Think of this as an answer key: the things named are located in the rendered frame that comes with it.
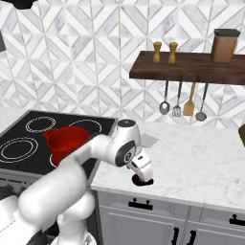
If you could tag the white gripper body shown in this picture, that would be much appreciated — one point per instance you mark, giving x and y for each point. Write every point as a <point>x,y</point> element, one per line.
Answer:
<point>145,169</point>

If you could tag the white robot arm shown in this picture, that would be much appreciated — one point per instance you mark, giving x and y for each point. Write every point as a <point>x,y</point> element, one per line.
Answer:
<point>60,185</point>

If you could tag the hanging wooden spatula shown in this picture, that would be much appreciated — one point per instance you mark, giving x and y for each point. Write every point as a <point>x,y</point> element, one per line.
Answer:
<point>189,106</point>

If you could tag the red pot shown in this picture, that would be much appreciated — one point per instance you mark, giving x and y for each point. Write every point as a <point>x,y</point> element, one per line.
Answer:
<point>65,142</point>

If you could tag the grey flat square pad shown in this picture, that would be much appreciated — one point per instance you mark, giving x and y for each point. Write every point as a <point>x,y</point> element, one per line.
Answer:
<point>150,139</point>

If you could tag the grey drawer front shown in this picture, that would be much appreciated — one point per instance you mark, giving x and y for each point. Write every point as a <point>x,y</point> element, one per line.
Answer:
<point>172,204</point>
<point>217,217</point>

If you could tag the grey cupboard door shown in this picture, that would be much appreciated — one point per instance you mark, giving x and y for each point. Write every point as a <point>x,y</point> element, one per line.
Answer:
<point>220,234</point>
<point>137,229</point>

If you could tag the hanging metal spoon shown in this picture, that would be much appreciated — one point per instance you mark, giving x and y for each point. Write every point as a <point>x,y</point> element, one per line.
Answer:
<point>164,106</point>

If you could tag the hanging metal slotted turner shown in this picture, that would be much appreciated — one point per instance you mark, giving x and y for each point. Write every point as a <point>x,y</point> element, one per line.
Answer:
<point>177,110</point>

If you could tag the hanging metal ladle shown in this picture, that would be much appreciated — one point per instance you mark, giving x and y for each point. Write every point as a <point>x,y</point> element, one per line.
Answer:
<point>201,115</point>

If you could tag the brown wooden object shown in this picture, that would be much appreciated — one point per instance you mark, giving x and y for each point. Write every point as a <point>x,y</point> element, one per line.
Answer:
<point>242,135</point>

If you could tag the dark wooden shelf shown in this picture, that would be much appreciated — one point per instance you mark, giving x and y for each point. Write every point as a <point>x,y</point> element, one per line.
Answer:
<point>191,68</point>

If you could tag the wooden salt shaker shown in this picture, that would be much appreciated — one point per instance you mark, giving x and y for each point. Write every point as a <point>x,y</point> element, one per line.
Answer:
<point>156,52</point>

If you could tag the wooden pepper shaker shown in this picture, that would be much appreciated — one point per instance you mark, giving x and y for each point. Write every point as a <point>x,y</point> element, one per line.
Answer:
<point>172,52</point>

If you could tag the black hob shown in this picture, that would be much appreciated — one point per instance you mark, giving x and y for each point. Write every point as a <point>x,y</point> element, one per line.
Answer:
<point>19,140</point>

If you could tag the brown jar with black lid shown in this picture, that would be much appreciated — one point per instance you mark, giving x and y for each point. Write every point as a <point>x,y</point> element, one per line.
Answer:
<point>224,48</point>

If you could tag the black range hood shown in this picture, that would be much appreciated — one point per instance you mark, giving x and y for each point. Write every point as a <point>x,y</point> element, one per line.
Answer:
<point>24,3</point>

